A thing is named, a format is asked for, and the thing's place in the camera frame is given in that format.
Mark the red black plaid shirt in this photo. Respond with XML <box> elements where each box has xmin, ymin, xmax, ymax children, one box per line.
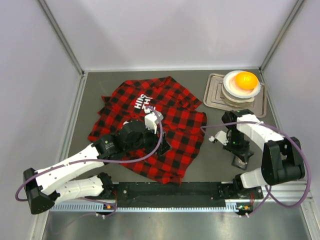
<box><xmin>88</xmin><ymin>76</ymin><xmax>207</xmax><ymax>185</ymax></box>

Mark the perforated cable duct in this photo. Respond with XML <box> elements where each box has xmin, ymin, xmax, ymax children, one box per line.
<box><xmin>50</xmin><ymin>201</ymin><xmax>244</xmax><ymax>213</ymax></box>

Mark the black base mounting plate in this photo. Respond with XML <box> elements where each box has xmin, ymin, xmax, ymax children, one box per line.
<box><xmin>90</xmin><ymin>182</ymin><xmax>263</xmax><ymax>208</ymax></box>

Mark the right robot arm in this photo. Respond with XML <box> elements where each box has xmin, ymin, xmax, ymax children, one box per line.
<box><xmin>216</xmin><ymin>109</ymin><xmax>305</xmax><ymax>194</ymax></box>

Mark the metal tray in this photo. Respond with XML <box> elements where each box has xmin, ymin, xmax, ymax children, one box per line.
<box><xmin>203</xmin><ymin>73</ymin><xmax>267</xmax><ymax>118</ymax></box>

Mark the orange ball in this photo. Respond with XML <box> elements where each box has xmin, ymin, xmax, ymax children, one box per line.
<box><xmin>235</xmin><ymin>71</ymin><xmax>259</xmax><ymax>90</ymax></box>

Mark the black metal bracket stand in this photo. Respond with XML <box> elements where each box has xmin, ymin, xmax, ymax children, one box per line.
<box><xmin>231</xmin><ymin>150</ymin><xmax>254</xmax><ymax>170</ymax></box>

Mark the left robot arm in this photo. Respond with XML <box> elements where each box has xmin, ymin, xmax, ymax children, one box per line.
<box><xmin>23</xmin><ymin>130</ymin><xmax>172</xmax><ymax>215</ymax></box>

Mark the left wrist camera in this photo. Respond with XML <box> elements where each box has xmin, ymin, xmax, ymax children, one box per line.
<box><xmin>144</xmin><ymin>111</ymin><xmax>164</xmax><ymax>134</ymax></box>

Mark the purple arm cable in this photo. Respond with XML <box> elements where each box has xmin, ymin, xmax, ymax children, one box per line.
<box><xmin>15</xmin><ymin>106</ymin><xmax>164</xmax><ymax>218</ymax></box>
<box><xmin>200</xmin><ymin>121</ymin><xmax>313</xmax><ymax>218</ymax></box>

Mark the stack of white paper plates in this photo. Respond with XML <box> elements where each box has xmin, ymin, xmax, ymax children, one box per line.
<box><xmin>221</xmin><ymin>70</ymin><xmax>261</xmax><ymax>107</ymax></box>

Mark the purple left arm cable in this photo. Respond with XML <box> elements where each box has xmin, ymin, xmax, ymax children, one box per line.
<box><xmin>15</xmin><ymin>106</ymin><xmax>164</xmax><ymax>218</ymax></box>

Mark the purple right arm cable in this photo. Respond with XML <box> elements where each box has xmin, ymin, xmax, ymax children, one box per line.
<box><xmin>200</xmin><ymin>121</ymin><xmax>313</xmax><ymax>218</ymax></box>

